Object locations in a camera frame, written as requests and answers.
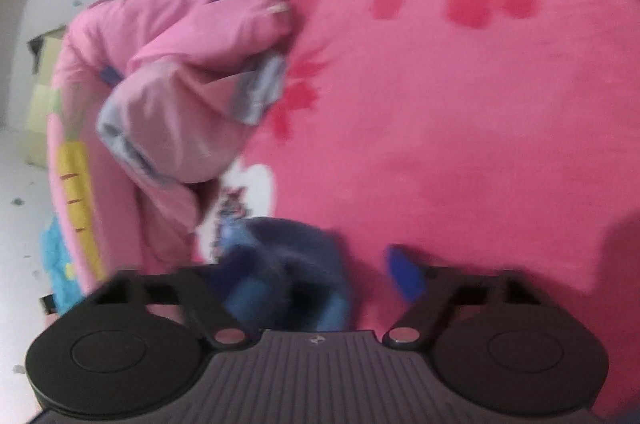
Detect pink carrot print quilt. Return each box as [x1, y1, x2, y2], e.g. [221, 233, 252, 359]
[47, 0, 302, 301]

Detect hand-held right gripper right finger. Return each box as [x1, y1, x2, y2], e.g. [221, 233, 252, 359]
[382, 244, 544, 347]

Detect blue denim jeans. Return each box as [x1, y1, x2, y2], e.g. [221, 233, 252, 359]
[220, 218, 353, 332]

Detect pink floral bed sheet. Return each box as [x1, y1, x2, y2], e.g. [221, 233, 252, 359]
[192, 0, 640, 420]

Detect pale yellow wardrobe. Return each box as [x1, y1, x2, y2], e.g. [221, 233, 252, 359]
[25, 24, 67, 170]

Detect blue patterned quilt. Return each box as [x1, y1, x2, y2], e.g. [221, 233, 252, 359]
[40, 223, 92, 311]

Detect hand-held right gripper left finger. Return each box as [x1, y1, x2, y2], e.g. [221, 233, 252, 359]
[95, 269, 251, 349]

